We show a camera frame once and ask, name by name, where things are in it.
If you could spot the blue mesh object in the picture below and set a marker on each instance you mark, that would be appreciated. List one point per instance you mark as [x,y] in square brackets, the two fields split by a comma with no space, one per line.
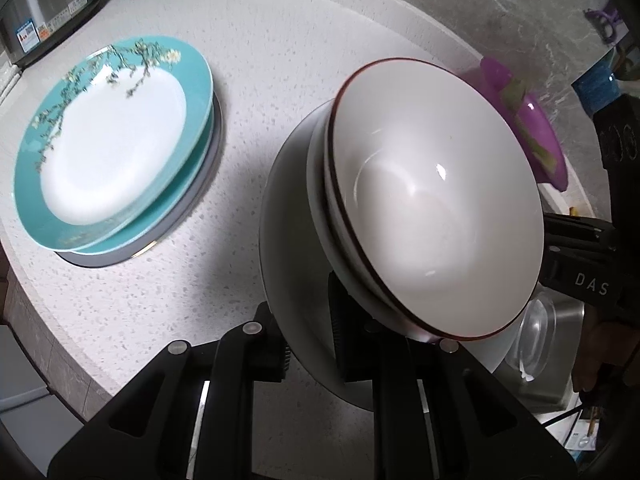
[597,85]

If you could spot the small white bowl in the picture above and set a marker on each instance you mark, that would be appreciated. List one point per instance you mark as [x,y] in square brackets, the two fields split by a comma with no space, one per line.
[435,210]

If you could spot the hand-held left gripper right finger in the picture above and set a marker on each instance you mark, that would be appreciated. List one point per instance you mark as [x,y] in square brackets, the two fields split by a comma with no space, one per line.
[341,330]

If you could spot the purple plastic object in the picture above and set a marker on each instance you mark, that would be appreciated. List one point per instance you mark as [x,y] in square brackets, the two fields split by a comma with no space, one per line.
[607,25]

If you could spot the white bowl with red print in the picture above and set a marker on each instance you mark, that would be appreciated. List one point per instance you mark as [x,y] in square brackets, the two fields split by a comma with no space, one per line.
[320,195]

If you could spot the stainless steel rice cooker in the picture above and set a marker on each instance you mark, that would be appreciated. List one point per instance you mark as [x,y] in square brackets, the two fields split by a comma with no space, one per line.
[45,5]

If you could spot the large white bowl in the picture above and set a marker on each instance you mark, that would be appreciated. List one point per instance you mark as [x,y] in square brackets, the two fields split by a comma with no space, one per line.
[287,240]

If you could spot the purple plastic basin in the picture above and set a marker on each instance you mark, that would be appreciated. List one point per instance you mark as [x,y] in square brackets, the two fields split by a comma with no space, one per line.
[535,130]

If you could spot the white plate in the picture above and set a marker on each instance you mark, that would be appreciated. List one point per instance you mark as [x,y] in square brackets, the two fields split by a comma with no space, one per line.
[202,195]

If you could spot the teal floral plate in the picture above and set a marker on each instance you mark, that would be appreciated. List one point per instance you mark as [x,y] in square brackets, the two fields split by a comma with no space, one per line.
[115,140]
[184,180]

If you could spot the person's right hand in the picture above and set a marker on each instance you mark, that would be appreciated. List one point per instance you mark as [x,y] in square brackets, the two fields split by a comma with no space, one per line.
[595,350]

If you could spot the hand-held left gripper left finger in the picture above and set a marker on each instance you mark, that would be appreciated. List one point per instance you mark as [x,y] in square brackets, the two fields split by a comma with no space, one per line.
[270,360]

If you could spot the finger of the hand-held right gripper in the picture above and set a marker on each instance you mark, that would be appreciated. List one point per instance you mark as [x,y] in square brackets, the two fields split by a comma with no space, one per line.
[575,227]

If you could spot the clear glass lid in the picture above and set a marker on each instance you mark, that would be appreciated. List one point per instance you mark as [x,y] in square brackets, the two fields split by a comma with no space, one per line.
[535,340]

